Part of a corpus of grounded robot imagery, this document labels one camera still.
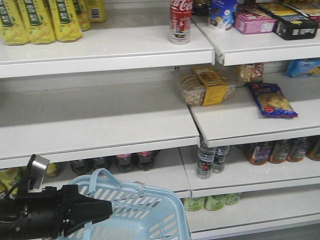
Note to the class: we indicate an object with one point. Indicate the clear cookie box yellow label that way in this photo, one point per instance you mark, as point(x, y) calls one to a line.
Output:
point(204, 85)

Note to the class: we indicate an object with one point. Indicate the blue white cookie cup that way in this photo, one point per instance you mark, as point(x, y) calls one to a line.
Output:
point(221, 14)

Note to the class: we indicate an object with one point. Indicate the blue chip bag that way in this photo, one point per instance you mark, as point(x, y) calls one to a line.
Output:
point(270, 100)

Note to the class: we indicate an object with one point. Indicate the white store shelving unit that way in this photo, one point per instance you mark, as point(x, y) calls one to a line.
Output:
point(114, 91)

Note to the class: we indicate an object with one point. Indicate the clear water bottle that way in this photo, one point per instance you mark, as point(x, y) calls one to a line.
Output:
point(205, 160)
point(219, 160)

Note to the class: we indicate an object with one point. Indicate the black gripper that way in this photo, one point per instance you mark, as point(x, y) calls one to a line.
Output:
point(53, 212)

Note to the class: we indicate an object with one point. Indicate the light blue plastic basket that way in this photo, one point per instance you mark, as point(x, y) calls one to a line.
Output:
point(140, 211)

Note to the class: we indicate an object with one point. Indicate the black snack box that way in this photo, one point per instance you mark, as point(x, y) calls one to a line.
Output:
point(290, 24)

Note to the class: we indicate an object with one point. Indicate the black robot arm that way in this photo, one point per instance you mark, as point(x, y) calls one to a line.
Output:
point(7, 217)

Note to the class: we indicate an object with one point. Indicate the rice cracker pack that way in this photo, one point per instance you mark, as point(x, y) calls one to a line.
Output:
point(251, 72)

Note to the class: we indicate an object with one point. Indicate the red coca-cola can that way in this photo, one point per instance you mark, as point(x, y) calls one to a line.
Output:
point(180, 21)

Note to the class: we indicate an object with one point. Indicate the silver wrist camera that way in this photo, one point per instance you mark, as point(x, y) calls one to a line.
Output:
point(36, 168)

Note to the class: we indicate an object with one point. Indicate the pink snack box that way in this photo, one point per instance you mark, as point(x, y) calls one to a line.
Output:
point(252, 23)

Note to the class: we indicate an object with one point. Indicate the blue oreo snack bag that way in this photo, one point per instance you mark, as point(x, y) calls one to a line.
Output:
point(307, 67)

